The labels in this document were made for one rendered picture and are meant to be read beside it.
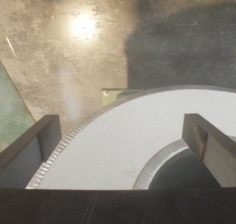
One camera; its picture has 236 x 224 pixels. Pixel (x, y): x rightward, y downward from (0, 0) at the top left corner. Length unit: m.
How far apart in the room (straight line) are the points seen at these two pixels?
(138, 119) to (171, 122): 0.12
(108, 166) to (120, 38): 0.65
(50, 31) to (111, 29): 0.34
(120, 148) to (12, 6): 0.89
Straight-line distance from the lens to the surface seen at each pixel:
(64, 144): 0.61
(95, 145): 0.58
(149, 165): 0.53
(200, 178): 0.84
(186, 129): 0.17
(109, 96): 1.10
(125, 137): 0.59
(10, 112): 1.64
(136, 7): 0.89
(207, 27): 0.96
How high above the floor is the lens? 0.87
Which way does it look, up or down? 48 degrees down
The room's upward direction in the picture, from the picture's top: 170 degrees counter-clockwise
